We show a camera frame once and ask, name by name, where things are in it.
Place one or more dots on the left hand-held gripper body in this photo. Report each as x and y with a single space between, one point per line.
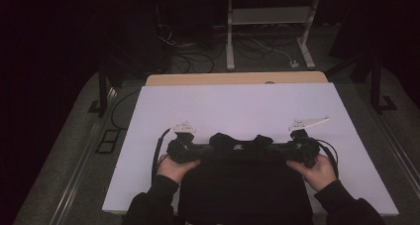
180 149

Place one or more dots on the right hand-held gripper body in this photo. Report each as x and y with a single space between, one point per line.
303 149

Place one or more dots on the black tank top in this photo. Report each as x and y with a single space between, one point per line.
244 185

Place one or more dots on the person's left hand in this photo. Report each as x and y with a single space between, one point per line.
175 170

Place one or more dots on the person's right hand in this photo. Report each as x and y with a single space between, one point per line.
318 177

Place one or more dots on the white board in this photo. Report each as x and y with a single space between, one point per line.
237 109

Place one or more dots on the black metal stand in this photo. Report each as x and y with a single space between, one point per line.
376 86
103 92

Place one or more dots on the metal floor rail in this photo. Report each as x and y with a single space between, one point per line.
393 145
82 165

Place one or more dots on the grey metal desk frame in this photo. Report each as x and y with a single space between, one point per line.
269 16

